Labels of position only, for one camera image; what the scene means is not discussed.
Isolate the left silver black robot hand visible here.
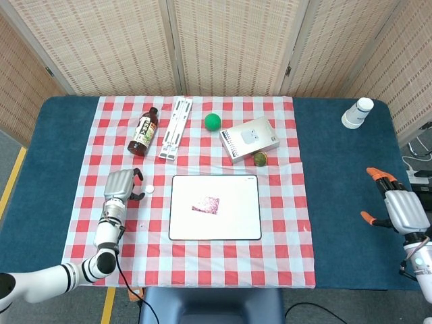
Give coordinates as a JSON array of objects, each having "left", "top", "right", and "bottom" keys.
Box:
[{"left": 103, "top": 167, "right": 146, "bottom": 203}]

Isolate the right silver orange-tipped robot hand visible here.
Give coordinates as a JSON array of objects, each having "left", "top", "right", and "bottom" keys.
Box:
[{"left": 360, "top": 167, "right": 431, "bottom": 236}]

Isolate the pink patterned packet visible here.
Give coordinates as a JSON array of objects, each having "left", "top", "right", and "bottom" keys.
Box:
[{"left": 191, "top": 196, "right": 221, "bottom": 216}]

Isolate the white power strip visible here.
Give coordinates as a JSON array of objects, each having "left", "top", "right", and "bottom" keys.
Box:
[{"left": 403, "top": 155, "right": 432, "bottom": 185}]

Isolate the brown tea bottle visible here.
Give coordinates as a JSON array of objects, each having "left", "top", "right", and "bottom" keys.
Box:
[{"left": 127, "top": 106, "right": 160, "bottom": 157}]

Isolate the dark blue table cover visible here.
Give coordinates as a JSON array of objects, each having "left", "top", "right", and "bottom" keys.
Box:
[{"left": 0, "top": 96, "right": 421, "bottom": 292}]

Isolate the white folding stand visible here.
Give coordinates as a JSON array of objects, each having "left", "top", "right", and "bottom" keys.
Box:
[{"left": 158, "top": 97, "right": 194, "bottom": 161}]

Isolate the red white checkered tablecloth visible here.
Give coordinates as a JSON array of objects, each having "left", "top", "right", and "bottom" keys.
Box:
[{"left": 63, "top": 95, "right": 317, "bottom": 289}]

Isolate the white rectangular mat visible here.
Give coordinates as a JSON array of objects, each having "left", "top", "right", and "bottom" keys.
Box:
[{"left": 168, "top": 174, "right": 263, "bottom": 242}]

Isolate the silver earbuds box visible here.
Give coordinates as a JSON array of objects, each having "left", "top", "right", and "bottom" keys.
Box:
[{"left": 219, "top": 116, "right": 281, "bottom": 164}]

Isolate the blue chair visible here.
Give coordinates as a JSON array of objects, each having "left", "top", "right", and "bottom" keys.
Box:
[{"left": 139, "top": 286, "right": 286, "bottom": 324}]

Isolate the beige woven folding screen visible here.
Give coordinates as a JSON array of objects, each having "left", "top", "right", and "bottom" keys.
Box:
[{"left": 0, "top": 0, "right": 432, "bottom": 146}]

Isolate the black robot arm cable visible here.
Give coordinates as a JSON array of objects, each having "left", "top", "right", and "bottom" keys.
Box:
[{"left": 113, "top": 249, "right": 159, "bottom": 324}]

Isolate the black floor cable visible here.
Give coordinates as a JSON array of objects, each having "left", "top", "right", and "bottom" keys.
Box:
[{"left": 285, "top": 301, "right": 348, "bottom": 324}]

